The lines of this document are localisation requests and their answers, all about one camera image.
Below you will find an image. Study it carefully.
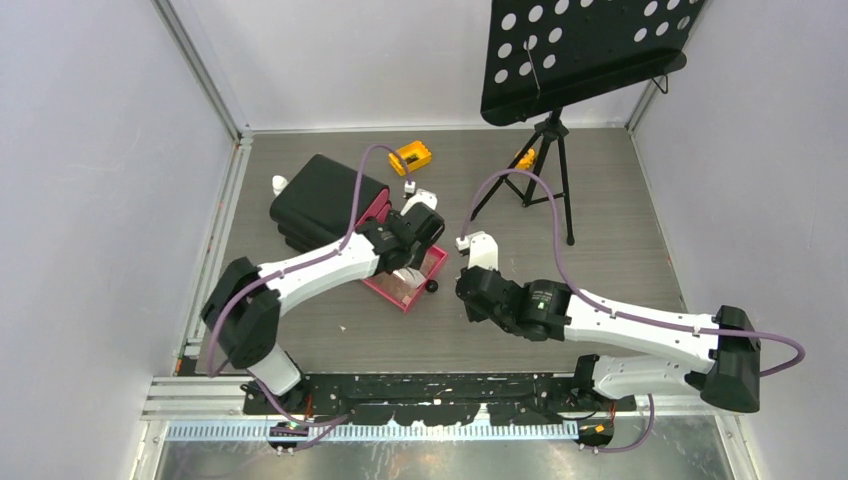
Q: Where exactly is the long eyeshadow palette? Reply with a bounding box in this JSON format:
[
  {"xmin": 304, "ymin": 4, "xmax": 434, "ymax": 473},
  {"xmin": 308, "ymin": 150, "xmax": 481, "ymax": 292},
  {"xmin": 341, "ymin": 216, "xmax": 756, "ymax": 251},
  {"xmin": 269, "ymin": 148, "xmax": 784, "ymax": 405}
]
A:
[{"xmin": 373, "ymin": 273, "xmax": 424, "ymax": 310}]

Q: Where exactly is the yellow toy object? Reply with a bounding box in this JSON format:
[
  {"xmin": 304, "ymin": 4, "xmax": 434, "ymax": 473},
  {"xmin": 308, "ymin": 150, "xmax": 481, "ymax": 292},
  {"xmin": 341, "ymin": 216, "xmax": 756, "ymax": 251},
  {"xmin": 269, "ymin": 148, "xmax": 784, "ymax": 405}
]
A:
[{"xmin": 515, "ymin": 148, "xmax": 536, "ymax": 170}]

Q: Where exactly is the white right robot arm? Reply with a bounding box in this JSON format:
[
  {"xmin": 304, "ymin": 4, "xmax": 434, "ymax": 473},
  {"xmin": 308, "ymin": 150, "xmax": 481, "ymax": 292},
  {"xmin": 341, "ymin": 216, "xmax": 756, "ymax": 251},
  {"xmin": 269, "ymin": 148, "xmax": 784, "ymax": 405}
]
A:
[{"xmin": 455, "ymin": 266, "xmax": 761, "ymax": 413}]

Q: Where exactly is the white bottle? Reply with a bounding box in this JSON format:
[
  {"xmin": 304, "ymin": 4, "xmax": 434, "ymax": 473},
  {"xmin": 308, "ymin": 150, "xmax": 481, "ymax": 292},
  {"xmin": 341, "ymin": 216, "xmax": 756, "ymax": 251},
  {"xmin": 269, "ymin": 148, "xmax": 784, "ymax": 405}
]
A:
[{"xmin": 271, "ymin": 175, "xmax": 288, "ymax": 197}]

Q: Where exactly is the black perforated music stand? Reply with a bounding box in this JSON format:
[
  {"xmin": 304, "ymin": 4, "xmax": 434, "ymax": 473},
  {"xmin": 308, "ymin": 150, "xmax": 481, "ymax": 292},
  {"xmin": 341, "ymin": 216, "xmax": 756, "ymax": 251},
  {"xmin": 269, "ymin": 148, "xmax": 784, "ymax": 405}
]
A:
[{"xmin": 480, "ymin": 1, "xmax": 706, "ymax": 127}]

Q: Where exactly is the black drawer organizer cabinet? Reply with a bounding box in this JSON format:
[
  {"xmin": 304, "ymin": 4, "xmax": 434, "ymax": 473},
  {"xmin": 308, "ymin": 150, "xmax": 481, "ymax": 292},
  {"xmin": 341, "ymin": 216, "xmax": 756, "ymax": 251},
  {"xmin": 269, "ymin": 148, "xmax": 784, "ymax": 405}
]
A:
[{"xmin": 269, "ymin": 154, "xmax": 391, "ymax": 253}]

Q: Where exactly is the false eyelash card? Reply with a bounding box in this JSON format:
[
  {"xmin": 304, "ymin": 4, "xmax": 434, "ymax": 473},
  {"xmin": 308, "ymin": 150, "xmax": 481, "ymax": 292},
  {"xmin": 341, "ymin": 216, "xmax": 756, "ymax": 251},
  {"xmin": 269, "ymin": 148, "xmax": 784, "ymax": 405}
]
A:
[{"xmin": 392, "ymin": 267, "xmax": 427, "ymax": 289}]

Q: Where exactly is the yellow toy block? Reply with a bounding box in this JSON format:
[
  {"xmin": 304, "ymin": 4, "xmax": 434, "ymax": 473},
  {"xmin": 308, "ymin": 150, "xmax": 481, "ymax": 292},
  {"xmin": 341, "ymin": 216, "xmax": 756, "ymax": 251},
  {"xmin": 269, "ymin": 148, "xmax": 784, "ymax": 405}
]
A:
[{"xmin": 388, "ymin": 140, "xmax": 432, "ymax": 177}]

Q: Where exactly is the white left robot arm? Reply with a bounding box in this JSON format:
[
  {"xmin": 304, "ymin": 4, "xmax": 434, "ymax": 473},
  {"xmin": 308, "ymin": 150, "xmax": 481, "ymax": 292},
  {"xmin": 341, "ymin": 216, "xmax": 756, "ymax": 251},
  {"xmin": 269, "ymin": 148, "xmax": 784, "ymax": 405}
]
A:
[{"xmin": 200, "ymin": 203, "xmax": 445, "ymax": 414}]

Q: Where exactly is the black tripod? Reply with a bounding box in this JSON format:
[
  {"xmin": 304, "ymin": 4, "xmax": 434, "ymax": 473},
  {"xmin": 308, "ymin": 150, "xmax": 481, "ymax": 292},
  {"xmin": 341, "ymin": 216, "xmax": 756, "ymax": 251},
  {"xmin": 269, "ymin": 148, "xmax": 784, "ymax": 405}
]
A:
[{"xmin": 467, "ymin": 107, "xmax": 576, "ymax": 246}]

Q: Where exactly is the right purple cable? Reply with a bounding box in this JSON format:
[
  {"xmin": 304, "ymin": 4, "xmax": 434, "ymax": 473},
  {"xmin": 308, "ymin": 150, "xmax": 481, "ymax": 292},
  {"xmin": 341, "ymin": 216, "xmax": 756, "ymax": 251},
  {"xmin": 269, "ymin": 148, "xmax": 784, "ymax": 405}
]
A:
[{"xmin": 460, "ymin": 168, "xmax": 807, "ymax": 455}]

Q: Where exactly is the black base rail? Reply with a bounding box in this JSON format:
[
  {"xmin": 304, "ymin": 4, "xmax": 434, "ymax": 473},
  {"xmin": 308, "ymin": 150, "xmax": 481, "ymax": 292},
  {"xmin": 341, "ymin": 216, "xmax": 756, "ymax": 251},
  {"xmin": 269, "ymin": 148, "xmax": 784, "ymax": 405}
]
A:
[{"xmin": 240, "ymin": 373, "xmax": 636, "ymax": 427}]

